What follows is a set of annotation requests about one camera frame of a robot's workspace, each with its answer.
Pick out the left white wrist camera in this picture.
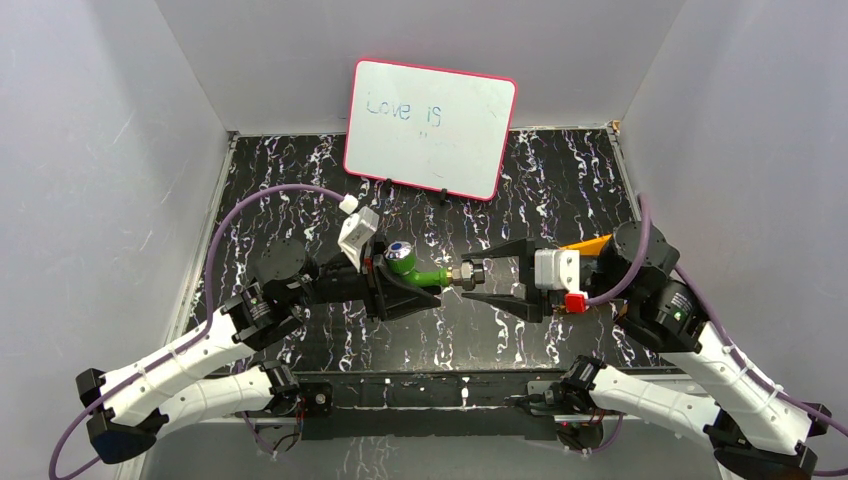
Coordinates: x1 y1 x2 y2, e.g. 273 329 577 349
337 207 380 271

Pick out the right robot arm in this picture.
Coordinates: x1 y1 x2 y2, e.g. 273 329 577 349
469 219 834 479

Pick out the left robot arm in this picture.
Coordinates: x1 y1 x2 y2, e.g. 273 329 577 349
76 239 457 464

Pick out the silver hex nut fitting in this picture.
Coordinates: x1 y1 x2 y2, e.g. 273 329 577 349
450 260 486 292

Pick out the pink framed whiteboard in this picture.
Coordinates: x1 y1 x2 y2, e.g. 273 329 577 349
343 58 517 201

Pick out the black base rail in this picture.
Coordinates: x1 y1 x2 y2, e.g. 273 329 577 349
297 369 576 440

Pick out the green water faucet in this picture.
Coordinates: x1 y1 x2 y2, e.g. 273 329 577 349
384 241 453 288

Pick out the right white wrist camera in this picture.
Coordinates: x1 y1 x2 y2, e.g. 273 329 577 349
533 249 588 313

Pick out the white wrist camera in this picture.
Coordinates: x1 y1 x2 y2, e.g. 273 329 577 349
337 207 380 271
533 249 588 313

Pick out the orange parts bin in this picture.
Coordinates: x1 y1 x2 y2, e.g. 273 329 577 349
561 234 612 256

